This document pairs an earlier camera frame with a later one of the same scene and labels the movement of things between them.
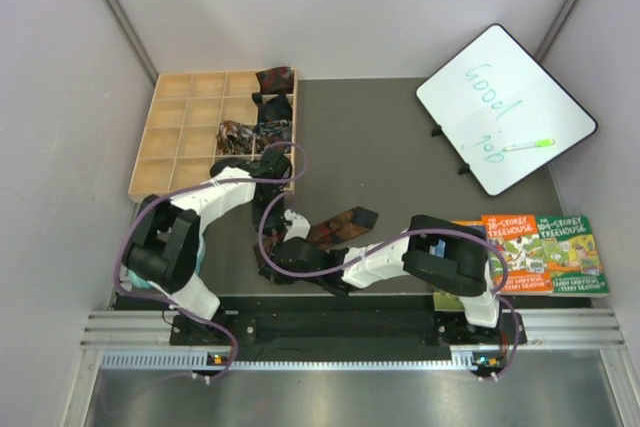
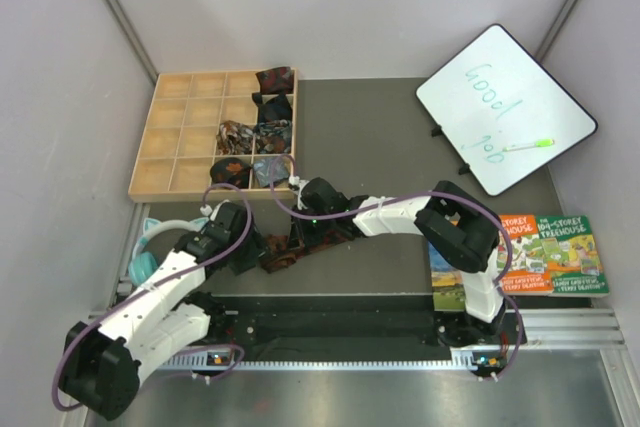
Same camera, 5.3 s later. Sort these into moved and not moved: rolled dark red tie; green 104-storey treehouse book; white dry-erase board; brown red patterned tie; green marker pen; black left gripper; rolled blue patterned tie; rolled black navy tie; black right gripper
Moved: black right gripper; black left gripper; brown red patterned tie
Not moved: green marker pen; green 104-storey treehouse book; rolled black navy tie; rolled blue patterned tie; white dry-erase board; rolled dark red tie
